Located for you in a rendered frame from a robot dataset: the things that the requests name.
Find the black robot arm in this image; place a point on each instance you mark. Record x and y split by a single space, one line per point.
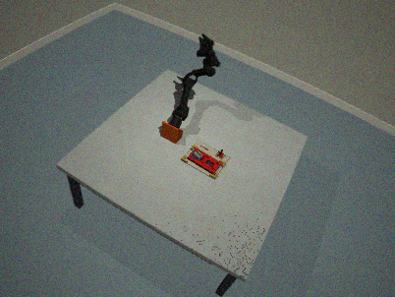
183 110

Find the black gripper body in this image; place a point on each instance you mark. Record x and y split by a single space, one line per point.
208 50

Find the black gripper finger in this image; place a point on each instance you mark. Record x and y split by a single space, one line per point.
203 44
206 38

